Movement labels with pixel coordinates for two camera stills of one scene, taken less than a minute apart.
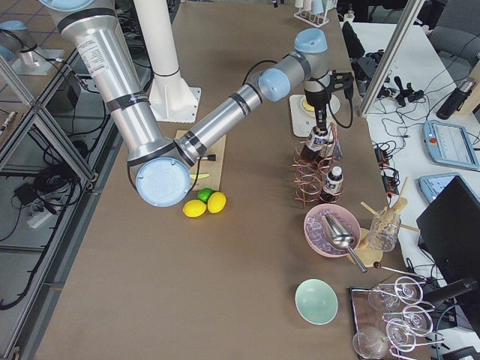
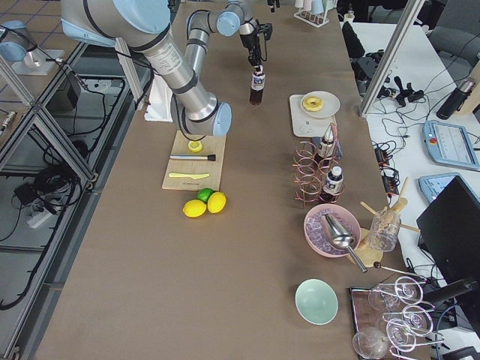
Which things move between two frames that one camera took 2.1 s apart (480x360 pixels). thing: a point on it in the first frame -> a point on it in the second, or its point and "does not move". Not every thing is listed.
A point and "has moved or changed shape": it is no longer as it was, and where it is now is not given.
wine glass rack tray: x=390 y=319 does not move
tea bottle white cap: x=316 y=142 has moved or changed shape
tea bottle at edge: x=333 y=185 does not move
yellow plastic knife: x=196 y=176 does not move
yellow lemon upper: x=216 y=202 does not move
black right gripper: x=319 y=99 -> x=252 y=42
